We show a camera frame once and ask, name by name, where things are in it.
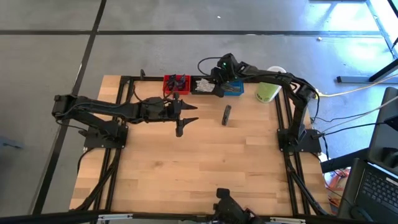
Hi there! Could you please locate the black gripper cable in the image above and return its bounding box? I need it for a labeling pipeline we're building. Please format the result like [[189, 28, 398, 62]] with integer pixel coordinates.
[[132, 81, 178, 103], [197, 57, 224, 77]]

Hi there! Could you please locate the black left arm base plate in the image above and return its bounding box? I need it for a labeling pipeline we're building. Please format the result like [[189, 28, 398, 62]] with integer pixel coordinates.
[[83, 124, 128, 149]]

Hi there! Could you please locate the black aluminium table frame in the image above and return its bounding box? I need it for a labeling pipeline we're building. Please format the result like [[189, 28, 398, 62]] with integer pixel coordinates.
[[70, 68, 331, 218]]

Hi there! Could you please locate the black laptop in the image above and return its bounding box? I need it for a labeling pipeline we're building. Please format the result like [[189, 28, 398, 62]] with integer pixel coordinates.
[[337, 157, 398, 224]]

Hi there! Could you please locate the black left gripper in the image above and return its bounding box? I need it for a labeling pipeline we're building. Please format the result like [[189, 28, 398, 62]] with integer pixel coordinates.
[[141, 92, 199, 138]]

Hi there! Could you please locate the green white wipes canister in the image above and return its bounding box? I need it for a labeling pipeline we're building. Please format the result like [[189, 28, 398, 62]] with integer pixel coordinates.
[[254, 65, 289, 103]]

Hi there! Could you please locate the black monitor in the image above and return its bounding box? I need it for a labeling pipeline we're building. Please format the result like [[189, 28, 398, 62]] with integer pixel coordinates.
[[368, 86, 398, 170]]

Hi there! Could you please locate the black bulky device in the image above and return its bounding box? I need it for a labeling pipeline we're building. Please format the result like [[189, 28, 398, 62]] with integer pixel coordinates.
[[212, 187, 265, 224]]

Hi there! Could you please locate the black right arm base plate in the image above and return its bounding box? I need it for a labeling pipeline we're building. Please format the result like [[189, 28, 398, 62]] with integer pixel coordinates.
[[277, 129, 323, 154]]

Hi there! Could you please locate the grey bench leg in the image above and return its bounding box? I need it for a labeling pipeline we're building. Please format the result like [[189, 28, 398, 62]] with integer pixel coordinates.
[[336, 57, 398, 84]]

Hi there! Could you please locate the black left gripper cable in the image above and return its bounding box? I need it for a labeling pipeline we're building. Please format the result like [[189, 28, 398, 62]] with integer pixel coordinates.
[[132, 81, 178, 103]]

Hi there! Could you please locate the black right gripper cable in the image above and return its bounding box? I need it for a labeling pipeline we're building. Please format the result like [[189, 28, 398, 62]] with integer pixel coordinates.
[[197, 57, 224, 77]]

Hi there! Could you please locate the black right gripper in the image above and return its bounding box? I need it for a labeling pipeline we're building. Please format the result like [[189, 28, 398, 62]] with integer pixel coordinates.
[[210, 52, 246, 98]]

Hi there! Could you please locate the blue plastic bin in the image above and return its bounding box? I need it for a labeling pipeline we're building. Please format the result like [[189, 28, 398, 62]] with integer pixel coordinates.
[[223, 79, 245, 96]]

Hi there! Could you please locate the yellow power cable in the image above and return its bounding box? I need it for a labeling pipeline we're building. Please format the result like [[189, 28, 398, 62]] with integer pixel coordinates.
[[320, 73, 398, 98]]

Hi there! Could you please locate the red plastic bin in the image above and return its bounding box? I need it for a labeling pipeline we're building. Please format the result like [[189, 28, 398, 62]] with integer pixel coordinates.
[[162, 74, 192, 95]]

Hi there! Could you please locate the black plastic bin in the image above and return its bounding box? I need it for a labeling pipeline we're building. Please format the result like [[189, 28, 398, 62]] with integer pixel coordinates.
[[189, 75, 218, 96]]

